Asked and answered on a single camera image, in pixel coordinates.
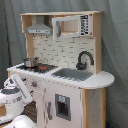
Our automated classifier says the grey range hood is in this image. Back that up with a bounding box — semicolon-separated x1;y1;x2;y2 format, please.
25;16;52;35

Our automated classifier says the white cabinet door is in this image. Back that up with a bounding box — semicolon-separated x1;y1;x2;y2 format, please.
46;82;82;128

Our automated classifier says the black stovetop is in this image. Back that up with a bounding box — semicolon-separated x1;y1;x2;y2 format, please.
19;63;56;73

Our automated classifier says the oven door with window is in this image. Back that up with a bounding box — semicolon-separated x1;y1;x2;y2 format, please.
25;91;37;123

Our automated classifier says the wooden toy kitchen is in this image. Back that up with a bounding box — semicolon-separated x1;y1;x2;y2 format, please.
8;11;114;128

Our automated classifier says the silver cooking pot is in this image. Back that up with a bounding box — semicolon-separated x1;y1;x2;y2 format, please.
23;57;38;68

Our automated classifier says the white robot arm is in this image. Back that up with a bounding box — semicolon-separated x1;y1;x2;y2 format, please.
0;74;36;128

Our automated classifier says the grey sink basin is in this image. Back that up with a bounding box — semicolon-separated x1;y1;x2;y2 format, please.
53;68;93;81

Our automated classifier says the black toy faucet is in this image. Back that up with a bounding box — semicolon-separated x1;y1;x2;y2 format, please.
76;51;94;70

